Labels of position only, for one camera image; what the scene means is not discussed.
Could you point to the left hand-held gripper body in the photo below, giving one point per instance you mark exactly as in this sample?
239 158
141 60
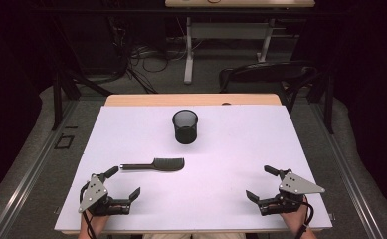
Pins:
95 195

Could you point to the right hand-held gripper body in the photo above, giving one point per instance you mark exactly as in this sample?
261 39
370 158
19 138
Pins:
293 189

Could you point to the black mesh pen cup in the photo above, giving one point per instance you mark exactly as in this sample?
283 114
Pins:
185 134

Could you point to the person's left hand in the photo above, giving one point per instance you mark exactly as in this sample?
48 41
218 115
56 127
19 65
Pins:
96 225

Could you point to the person's right hand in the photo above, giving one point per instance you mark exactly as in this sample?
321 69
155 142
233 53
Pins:
293 219

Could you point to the white table mat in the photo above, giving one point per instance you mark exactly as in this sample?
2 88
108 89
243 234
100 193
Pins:
214 186

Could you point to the black metal stand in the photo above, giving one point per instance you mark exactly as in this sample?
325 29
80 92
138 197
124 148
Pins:
57 99
329 106

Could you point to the black chair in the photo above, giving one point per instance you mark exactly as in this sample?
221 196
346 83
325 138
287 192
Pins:
264 73

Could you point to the white-legged wooden desk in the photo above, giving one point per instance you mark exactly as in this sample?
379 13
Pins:
188 66

